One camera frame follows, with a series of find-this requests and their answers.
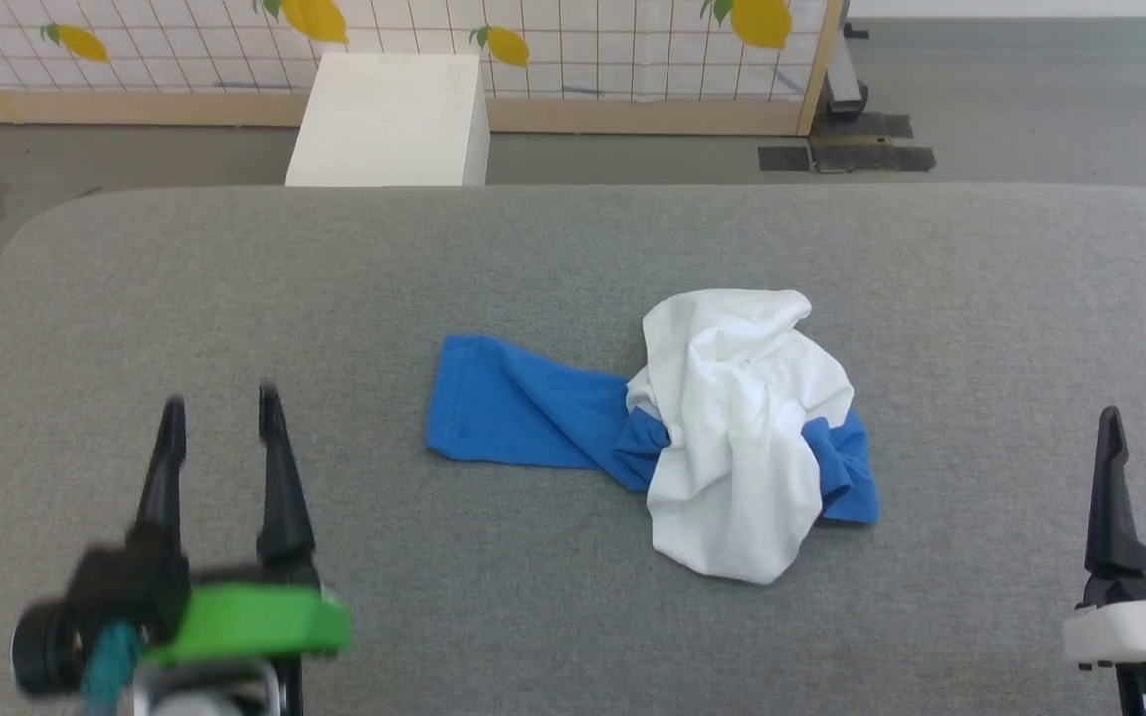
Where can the lemon print partition wooden frame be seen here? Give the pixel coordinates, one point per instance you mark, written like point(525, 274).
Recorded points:
point(633, 114)

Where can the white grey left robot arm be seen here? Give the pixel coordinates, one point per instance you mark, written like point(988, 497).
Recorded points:
point(200, 696)

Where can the grey metal partition foot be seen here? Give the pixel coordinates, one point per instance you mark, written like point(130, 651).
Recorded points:
point(844, 80)

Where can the black floor tape patch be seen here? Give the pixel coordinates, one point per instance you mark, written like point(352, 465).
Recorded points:
point(866, 126)
point(785, 159)
point(881, 158)

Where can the blue and white t-shirt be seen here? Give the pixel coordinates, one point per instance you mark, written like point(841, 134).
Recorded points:
point(732, 428)

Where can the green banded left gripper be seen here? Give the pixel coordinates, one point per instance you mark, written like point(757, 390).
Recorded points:
point(255, 622)

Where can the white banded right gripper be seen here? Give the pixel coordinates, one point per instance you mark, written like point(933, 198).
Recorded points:
point(1145, 626)

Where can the white rectangular box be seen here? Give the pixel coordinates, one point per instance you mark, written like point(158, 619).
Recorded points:
point(389, 119)

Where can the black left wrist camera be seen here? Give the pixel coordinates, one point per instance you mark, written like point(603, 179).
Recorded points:
point(105, 607)

